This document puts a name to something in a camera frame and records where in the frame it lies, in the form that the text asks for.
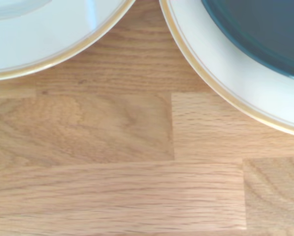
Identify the dark plate on white plate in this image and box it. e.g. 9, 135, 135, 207
159, 0, 294, 138

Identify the white plate gold rim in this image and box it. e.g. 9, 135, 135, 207
0, 0, 136, 82

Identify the dark teal plate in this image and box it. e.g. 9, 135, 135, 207
200, 0, 294, 82

